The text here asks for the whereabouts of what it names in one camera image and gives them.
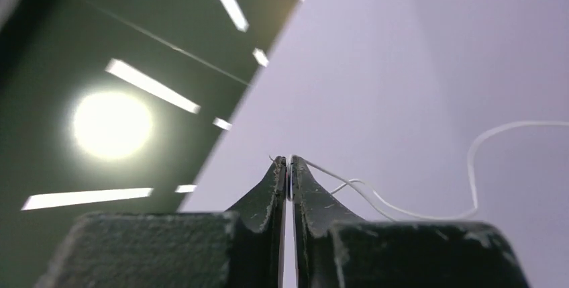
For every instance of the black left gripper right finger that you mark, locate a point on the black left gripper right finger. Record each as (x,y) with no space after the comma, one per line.
(337,248)

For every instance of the white cable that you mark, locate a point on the white cable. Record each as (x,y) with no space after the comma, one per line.
(470,169)

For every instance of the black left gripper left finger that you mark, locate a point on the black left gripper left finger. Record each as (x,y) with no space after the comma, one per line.
(238,247)

